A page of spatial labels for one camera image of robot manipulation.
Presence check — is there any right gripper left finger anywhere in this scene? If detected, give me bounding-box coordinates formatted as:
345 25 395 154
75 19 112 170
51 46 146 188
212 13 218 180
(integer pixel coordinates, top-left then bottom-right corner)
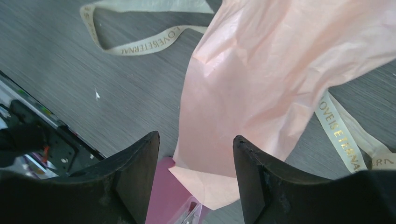
0 131 160 224

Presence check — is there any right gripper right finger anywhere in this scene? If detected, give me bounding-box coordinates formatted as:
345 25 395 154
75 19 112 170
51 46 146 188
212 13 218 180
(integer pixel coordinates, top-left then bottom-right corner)
233 135 396 224

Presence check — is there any cream printed ribbon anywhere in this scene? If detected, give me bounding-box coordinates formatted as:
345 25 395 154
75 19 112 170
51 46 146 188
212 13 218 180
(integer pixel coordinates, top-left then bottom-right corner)
79 0 396 174

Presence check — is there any pink paper bouquet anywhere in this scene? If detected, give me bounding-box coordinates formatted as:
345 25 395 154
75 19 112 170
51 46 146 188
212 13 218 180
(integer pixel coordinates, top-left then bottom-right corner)
168 0 396 211

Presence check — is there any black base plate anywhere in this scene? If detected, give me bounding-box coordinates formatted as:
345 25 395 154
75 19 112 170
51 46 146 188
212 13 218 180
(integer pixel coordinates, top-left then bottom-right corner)
0 72 104 179

